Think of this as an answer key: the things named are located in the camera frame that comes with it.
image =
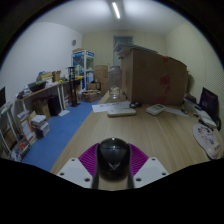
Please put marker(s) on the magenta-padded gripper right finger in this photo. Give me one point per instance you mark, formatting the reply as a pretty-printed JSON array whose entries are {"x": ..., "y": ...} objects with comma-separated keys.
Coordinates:
[{"x": 141, "y": 163}]

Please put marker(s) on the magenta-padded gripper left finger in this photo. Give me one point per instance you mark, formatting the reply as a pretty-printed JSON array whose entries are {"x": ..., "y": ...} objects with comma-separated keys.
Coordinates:
[{"x": 85, "y": 161}]

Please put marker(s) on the black computer mouse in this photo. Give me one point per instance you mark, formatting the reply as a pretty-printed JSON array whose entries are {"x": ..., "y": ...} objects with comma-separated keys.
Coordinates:
[{"x": 113, "y": 156}]

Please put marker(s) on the white printed round mouse pad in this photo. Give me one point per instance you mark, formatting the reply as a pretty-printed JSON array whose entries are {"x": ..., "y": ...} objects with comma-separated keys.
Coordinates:
[{"x": 206, "y": 138}]

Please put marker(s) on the flat white device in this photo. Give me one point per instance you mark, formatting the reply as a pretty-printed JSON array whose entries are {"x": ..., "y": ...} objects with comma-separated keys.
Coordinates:
[{"x": 121, "y": 112}]

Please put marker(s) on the stack of books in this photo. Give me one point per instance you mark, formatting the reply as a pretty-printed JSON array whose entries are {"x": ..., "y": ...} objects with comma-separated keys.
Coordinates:
[{"x": 40, "y": 125}]

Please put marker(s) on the black computer tower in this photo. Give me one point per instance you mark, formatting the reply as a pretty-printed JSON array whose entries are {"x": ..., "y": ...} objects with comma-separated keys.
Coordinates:
[{"x": 54, "y": 105}]

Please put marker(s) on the open cardboard box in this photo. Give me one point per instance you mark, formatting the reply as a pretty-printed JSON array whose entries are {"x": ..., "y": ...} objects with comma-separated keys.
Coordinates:
[{"x": 90, "y": 96}]

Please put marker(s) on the tall black stand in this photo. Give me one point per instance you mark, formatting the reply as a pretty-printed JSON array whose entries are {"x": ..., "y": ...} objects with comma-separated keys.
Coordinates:
[{"x": 73, "y": 88}]

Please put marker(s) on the white shelf unit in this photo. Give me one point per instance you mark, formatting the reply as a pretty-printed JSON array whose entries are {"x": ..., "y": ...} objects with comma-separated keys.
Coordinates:
[{"x": 13, "y": 133}]

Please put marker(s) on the wooden side desk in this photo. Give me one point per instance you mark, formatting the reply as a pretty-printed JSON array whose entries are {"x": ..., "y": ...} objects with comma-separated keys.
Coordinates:
[{"x": 40, "y": 91}]

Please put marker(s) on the stacked cardboard boxes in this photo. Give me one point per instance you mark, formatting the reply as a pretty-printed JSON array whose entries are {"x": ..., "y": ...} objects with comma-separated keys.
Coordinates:
[{"x": 101, "y": 78}]

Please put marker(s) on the large brown cardboard box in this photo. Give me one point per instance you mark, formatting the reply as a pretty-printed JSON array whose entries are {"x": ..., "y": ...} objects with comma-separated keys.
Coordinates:
[{"x": 150, "y": 78}]

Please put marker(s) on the clear plastic jar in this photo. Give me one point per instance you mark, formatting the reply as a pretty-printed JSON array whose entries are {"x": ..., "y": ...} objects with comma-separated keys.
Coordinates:
[{"x": 115, "y": 81}]

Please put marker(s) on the white and blue glass cabinet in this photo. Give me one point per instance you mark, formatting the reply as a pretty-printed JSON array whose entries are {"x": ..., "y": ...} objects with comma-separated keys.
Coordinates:
[{"x": 83, "y": 68}]

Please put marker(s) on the black monitor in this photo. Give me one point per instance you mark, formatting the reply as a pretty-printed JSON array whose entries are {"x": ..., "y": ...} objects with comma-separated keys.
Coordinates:
[{"x": 2, "y": 97}]

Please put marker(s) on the flat grey cardboard sheet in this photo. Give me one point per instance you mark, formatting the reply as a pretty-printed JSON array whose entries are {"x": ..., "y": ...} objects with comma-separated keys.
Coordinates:
[{"x": 128, "y": 49}]

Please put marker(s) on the ceiling light tube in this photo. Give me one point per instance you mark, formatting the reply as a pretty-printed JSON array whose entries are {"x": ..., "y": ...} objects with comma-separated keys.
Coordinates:
[{"x": 116, "y": 10}]

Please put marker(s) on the round wall clock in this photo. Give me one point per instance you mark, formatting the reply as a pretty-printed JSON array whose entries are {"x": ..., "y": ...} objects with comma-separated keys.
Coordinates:
[{"x": 73, "y": 42}]

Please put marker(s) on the small wall window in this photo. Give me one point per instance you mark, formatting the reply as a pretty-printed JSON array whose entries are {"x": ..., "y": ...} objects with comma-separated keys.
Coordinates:
[{"x": 122, "y": 40}]

